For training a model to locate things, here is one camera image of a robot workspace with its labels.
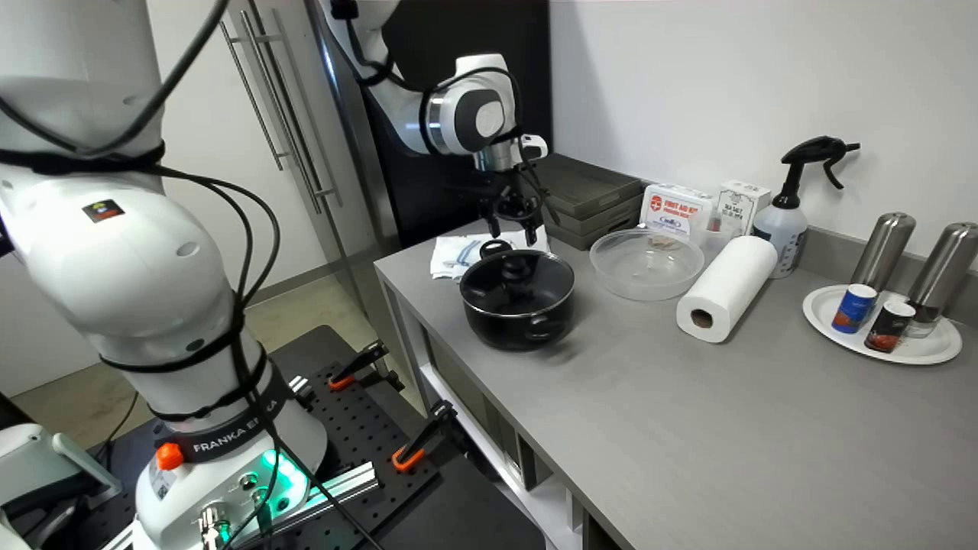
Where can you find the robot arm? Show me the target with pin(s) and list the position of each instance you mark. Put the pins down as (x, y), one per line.
(122, 260)

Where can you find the white cloth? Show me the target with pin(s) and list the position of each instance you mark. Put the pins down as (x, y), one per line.
(451, 256)

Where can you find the white first aid box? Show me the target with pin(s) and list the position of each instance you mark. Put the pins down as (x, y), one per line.
(676, 210)

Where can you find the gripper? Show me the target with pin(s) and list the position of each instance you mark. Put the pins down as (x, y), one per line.
(510, 191)

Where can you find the black orange clamp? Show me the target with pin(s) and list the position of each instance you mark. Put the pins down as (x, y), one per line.
(424, 439)
(365, 360)

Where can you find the white spray bottle black trigger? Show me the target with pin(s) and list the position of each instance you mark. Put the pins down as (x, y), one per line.
(783, 229)

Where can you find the grey white device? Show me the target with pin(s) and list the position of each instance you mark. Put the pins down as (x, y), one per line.
(42, 466)

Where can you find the blue shaker white cap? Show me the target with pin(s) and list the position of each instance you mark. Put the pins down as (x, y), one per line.
(854, 309)

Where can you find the clear plastic bowl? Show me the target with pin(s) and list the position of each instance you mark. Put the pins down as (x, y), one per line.
(646, 267)

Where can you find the white plate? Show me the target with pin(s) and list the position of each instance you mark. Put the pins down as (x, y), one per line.
(928, 347)

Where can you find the small white carton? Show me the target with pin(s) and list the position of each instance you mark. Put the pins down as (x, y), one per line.
(743, 202)

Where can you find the small clear plastic cup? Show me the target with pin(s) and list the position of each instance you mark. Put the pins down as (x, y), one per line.
(718, 238)

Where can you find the steel grinder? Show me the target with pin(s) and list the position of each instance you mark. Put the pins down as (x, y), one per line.
(943, 267)
(882, 248)

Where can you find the stack of grey trays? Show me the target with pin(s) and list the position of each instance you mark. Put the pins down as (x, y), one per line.
(588, 195)

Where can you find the red black shaker white cap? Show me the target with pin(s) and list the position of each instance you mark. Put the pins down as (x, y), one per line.
(888, 328)

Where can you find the paper towel roll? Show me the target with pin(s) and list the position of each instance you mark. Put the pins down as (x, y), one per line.
(730, 286)

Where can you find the black pot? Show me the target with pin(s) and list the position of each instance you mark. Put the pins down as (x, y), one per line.
(519, 321)

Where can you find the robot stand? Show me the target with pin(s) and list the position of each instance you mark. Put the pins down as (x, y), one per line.
(451, 512)

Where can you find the glass lid with black knob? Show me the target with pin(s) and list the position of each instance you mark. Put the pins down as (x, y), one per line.
(516, 269)

